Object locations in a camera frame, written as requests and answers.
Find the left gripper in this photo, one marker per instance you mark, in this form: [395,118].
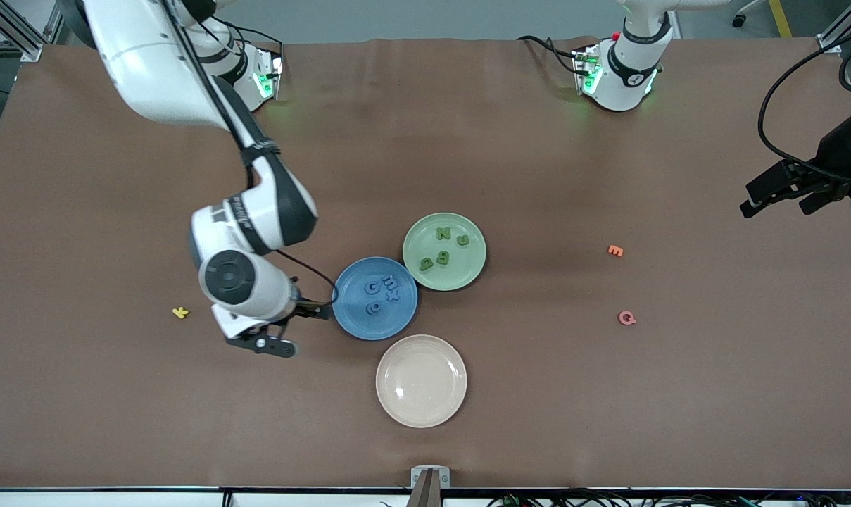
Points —
[835,156]

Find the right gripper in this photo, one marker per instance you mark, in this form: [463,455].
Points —
[307,308]

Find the blue letter e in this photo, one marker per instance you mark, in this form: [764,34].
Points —
[374,308]

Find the blue letter G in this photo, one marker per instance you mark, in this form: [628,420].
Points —
[371,287]

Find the blue plus sign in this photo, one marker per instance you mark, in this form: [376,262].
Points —
[393,296]

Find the blue letter m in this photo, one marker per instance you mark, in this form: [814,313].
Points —
[390,282]

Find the green letter g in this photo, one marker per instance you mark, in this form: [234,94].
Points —
[426,265]

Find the green letter B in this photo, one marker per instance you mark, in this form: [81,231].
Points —
[443,258]

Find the green letter N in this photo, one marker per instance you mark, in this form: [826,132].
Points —
[443,234]

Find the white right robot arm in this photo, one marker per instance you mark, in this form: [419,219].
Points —
[158,63]

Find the blue plate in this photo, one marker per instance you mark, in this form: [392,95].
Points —
[358,320]

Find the yellow letter k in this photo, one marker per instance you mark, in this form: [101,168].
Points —
[179,313]

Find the beige plate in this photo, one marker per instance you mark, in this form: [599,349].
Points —
[421,380]

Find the green plate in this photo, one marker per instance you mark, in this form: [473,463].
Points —
[460,274]

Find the black chair caster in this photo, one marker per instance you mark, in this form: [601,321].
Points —
[739,21]

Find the orange letter m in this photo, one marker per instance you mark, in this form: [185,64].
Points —
[615,251]

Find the pink letter G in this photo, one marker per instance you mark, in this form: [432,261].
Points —
[621,318]

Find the brown table cover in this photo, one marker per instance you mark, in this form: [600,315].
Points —
[425,105]

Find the aluminium frame profile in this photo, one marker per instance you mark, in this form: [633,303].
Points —
[833,44]
[10,28]

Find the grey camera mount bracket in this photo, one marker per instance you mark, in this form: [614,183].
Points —
[417,479]

